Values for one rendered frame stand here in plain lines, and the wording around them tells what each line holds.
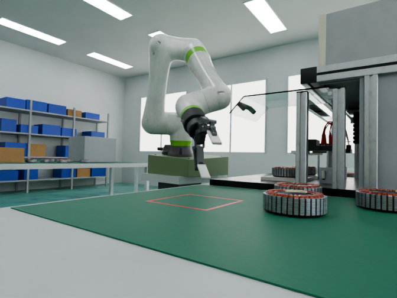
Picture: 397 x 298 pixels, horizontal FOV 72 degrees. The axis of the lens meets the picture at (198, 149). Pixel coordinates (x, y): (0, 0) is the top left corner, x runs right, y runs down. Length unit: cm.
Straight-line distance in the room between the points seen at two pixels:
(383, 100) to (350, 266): 60
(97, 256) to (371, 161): 70
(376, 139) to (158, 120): 104
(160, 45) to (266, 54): 531
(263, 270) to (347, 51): 83
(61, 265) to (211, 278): 13
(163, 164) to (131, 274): 129
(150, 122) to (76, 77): 689
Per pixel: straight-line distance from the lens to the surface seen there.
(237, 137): 646
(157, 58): 141
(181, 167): 142
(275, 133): 612
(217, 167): 156
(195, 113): 99
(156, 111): 148
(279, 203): 50
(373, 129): 83
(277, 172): 105
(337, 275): 28
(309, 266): 29
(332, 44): 102
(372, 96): 85
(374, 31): 101
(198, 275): 25
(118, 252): 31
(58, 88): 799
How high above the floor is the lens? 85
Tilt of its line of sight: 2 degrees up
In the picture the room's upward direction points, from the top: 1 degrees clockwise
